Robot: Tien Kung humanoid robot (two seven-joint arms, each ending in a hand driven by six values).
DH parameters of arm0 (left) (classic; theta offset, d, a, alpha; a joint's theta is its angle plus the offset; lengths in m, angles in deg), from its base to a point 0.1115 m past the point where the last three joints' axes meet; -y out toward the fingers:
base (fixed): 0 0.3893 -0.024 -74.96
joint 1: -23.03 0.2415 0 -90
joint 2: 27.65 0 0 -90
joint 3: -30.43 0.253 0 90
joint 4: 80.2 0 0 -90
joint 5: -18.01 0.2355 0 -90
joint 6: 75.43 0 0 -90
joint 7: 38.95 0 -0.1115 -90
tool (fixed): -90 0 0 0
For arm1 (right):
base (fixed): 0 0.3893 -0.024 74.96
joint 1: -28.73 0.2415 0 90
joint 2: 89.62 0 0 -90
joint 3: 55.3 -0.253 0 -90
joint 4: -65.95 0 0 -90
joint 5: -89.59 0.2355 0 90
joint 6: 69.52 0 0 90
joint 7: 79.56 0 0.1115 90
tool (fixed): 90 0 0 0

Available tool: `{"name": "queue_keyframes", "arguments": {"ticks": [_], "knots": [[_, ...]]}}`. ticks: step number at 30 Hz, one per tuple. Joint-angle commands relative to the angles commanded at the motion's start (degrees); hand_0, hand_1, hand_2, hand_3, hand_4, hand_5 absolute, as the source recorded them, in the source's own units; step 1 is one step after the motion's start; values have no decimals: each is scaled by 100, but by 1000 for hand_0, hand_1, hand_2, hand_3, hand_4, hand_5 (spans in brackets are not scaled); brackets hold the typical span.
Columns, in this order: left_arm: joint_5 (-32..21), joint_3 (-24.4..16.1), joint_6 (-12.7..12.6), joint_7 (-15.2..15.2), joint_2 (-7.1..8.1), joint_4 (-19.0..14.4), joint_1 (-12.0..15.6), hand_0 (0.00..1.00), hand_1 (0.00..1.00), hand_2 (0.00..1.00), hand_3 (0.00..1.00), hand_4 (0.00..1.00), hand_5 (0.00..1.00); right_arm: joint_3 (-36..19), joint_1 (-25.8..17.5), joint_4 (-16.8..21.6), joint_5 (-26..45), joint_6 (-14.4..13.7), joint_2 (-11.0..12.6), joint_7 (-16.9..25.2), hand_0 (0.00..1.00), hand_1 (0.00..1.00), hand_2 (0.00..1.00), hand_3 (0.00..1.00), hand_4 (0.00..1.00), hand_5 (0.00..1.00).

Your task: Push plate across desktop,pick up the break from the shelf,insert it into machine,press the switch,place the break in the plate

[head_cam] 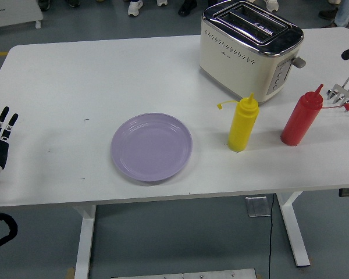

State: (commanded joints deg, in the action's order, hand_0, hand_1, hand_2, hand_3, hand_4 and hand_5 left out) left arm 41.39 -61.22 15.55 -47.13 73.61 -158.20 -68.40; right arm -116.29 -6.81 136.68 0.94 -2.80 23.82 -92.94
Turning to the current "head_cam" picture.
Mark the cream and chrome toaster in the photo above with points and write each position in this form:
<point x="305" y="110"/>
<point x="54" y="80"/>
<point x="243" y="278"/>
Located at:
<point x="229" y="67"/>

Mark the purple round plate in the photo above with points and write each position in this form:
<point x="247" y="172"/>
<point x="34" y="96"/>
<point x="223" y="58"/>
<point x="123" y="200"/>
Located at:
<point x="151" y="148"/>

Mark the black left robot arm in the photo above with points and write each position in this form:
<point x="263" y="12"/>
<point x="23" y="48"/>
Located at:
<point x="13" y="229"/>

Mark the small metal floor plate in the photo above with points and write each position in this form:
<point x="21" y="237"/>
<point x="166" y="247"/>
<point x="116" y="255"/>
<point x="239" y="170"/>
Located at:
<point x="257" y="207"/>

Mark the person's leg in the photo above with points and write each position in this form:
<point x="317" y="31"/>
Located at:
<point x="343" y="13"/>

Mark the person's brown shoe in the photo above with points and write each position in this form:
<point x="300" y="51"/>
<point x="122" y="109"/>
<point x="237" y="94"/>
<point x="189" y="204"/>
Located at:
<point x="327" y="14"/>

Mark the red squeeze bottle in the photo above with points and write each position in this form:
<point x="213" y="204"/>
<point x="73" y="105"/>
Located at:
<point x="299" y="122"/>

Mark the person's white shoe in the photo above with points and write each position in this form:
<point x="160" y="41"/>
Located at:
<point x="272" y="4"/>
<point x="135" y="7"/>
<point x="162" y="2"/>

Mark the white table leg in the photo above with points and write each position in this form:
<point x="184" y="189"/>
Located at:
<point x="85" y="241"/>
<point x="293" y="232"/>

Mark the yellow squeeze bottle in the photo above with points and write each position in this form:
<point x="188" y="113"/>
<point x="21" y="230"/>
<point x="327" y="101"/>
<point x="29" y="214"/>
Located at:
<point x="241" y="128"/>

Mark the white cabinet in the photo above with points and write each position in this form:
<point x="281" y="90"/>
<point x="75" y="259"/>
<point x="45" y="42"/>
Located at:
<point x="11" y="11"/>

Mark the person's dark shoe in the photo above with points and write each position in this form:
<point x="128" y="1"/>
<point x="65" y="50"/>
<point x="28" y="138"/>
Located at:
<point x="43" y="4"/>

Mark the person's black shoe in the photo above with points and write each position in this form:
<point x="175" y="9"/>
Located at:
<point x="187" y="8"/>

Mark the long metal base plate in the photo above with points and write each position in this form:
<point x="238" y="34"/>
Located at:
<point x="183" y="274"/>

